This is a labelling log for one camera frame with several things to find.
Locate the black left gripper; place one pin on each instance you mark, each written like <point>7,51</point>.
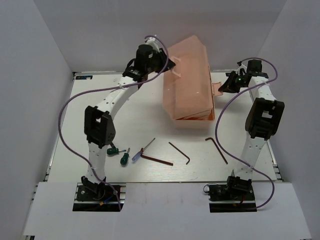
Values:
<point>161,54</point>

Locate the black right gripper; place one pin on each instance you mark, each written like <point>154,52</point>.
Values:
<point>229,86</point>

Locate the pink plastic toolbox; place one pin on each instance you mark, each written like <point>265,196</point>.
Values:
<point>188,91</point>

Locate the long brown hex key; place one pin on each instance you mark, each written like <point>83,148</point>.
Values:
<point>218,149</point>

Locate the blue clear handle screwdriver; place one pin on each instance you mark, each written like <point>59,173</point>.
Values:
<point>139,153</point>

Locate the green stubby screwdriver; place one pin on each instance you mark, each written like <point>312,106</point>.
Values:
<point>114,151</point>
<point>125,158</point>

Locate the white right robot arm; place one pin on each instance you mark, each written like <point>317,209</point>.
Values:
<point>262,121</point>

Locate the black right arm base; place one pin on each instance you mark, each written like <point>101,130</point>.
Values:
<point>221,201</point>

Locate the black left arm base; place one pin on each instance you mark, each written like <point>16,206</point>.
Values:
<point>106,201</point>

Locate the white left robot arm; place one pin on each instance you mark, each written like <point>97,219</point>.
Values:
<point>99,120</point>

